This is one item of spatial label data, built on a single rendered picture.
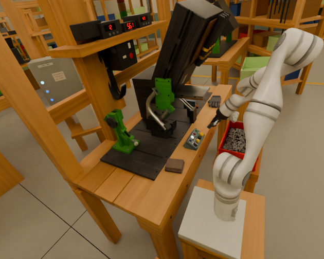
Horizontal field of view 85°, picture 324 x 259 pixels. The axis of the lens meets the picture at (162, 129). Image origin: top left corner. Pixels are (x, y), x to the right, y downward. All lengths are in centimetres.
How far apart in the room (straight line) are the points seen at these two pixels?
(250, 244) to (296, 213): 124
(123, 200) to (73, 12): 97
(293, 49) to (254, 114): 21
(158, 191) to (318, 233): 147
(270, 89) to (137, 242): 160
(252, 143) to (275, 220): 144
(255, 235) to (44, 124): 105
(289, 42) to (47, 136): 103
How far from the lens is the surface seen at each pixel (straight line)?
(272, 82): 62
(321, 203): 224
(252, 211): 95
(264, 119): 60
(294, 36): 67
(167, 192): 92
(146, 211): 89
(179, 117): 141
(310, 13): 368
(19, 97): 96
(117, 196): 100
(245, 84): 89
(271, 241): 188
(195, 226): 85
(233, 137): 123
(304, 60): 68
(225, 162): 60
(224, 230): 85
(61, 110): 115
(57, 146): 107
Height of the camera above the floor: 165
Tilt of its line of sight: 35 degrees down
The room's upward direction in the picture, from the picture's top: 10 degrees counter-clockwise
